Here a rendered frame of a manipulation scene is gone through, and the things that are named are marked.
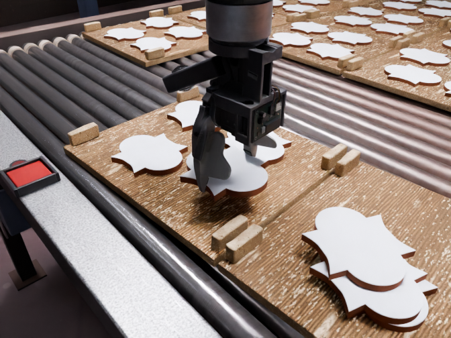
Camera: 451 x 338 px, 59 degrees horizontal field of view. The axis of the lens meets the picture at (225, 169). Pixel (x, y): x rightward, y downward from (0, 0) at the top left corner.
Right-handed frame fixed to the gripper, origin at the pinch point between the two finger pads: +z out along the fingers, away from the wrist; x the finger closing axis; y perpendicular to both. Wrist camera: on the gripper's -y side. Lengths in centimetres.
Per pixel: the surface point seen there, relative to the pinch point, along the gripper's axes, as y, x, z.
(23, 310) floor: -88, -21, 100
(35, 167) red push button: -31.2, -16.2, 6.7
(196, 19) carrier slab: -82, 72, 7
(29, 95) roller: -65, -2, 8
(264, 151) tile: -3.1, 13.6, 4.8
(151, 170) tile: -13.7, -3.8, 4.9
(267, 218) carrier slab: 7.7, 0.9, 5.8
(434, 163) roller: 19.9, 35.6, 7.7
